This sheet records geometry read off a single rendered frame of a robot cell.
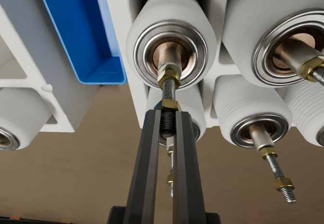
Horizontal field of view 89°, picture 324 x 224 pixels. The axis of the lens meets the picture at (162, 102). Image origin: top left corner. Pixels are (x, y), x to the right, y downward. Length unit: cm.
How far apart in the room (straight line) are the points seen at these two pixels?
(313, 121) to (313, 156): 67
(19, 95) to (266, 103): 40
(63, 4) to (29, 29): 8
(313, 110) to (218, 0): 20
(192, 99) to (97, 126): 51
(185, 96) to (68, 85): 26
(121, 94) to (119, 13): 34
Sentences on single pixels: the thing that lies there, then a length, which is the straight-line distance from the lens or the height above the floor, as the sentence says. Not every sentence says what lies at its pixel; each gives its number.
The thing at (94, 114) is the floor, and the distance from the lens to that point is 65.
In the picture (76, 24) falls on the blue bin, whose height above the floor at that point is 6.
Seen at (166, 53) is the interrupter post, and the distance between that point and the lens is 16.
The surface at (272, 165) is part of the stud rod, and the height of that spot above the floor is 30.
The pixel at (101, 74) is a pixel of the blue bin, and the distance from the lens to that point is 41.
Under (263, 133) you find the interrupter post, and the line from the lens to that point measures 26.
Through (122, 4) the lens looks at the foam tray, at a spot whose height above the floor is 18.
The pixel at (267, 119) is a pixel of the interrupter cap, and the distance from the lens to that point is 26.
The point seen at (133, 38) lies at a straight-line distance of 17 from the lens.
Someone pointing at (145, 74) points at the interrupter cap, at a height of 25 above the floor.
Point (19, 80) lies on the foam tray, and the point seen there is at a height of 18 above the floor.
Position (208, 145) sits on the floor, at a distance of 73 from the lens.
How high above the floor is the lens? 41
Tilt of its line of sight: 49 degrees down
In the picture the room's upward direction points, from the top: 175 degrees counter-clockwise
